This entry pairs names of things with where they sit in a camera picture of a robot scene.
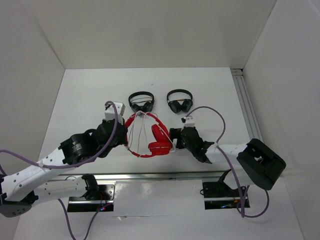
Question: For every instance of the black headphones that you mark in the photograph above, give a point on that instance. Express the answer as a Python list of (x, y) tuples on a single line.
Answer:
[(141, 101), (180, 105)]

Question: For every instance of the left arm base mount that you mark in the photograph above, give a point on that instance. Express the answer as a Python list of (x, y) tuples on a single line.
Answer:
[(103, 200)]

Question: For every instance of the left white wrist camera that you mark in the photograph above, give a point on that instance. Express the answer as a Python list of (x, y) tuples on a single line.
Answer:
[(114, 111)]

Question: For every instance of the aluminium table edge rail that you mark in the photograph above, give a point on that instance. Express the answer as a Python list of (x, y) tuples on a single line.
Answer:
[(159, 176)]

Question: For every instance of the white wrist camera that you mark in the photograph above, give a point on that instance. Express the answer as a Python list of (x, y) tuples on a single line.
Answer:
[(114, 111), (188, 122)]

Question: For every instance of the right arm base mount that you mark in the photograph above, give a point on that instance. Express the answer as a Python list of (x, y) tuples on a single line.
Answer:
[(217, 195)]

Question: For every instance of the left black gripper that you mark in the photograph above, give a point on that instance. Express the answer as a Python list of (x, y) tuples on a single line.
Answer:
[(122, 140)]

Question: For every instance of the red over-ear headphones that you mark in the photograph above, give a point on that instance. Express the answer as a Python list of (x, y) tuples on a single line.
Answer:
[(161, 146)]

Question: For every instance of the black headphones right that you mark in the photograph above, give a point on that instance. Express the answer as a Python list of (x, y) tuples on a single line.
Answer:
[(180, 105)]

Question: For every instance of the black headphones left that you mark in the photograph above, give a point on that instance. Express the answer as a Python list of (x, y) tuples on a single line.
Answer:
[(141, 101)]

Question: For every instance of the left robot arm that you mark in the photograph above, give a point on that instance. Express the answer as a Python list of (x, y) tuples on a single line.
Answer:
[(20, 191)]

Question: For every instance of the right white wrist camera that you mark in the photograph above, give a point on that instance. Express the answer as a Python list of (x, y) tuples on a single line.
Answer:
[(188, 122)]

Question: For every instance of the aluminium side rail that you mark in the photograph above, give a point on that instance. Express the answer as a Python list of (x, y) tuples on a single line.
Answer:
[(246, 104)]

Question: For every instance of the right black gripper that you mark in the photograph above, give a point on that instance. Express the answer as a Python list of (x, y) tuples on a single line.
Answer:
[(175, 133)]

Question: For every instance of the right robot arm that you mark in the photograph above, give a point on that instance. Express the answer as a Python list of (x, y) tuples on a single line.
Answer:
[(252, 163)]

